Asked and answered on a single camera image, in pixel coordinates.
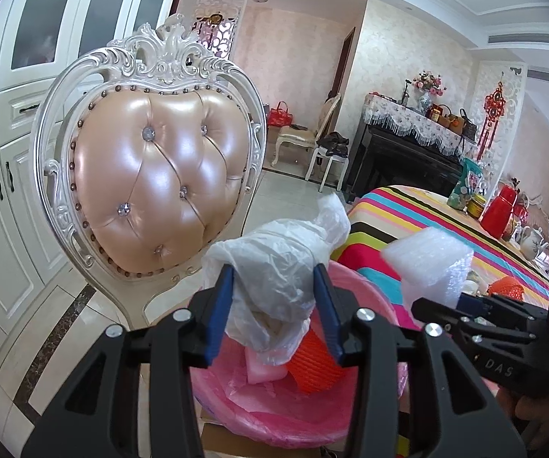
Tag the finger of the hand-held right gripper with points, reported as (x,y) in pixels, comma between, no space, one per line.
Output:
(446,312)
(512,306)

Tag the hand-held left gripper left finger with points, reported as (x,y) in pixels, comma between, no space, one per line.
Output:
(222,305)

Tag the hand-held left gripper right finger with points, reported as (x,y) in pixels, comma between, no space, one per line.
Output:
(326,305)

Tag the white foam wrap sheet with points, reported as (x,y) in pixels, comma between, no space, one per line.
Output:
(427,257)

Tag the white plastic bag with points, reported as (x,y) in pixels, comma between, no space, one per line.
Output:
(274,267)

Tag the pink trash bin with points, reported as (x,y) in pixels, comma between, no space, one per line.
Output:
(265,420)

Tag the person's right hand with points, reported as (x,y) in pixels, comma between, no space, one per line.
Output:
(534,410)

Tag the white teapot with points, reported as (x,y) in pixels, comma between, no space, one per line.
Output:
(533,242)

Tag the pink foam piece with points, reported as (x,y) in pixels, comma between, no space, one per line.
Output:
(265,369)

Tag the small red jug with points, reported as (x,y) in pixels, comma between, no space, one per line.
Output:
(521,211)

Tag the red thermos jug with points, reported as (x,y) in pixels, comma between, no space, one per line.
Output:
(501,210)

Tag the glass jar with lid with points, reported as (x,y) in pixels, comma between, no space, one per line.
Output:
(476,206)

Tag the striped colourful tablecloth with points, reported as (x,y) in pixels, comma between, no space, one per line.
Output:
(398,214)

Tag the green snack bag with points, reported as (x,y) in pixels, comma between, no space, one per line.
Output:
(467,181)

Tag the ornate white tufted chair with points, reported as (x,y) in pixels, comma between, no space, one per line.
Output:
(160,176)

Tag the white stool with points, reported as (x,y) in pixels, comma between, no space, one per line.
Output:
(329,162)

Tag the black upright piano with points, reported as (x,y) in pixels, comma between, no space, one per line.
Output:
(398,164)

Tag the dark clothing pile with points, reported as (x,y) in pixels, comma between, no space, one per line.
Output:
(334,143)

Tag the cream dining chair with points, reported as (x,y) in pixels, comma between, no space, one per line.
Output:
(298,136)

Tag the white carved screen panel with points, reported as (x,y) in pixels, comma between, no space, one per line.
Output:
(512,119)
(219,14)

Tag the black handbag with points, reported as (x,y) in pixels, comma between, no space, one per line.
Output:
(469,126)

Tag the brown woven handbag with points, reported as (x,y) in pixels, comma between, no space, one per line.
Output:
(453,123)

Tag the red handbag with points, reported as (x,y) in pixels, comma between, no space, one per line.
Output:
(280,115)

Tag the white lace piano cover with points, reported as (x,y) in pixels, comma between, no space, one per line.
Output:
(398,112)

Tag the flower bouquet in vase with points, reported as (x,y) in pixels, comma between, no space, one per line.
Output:
(429,83)

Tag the dark wooden door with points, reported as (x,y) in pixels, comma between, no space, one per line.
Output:
(349,67)

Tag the red knot wall hanging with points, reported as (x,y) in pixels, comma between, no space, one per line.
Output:
(493,102)

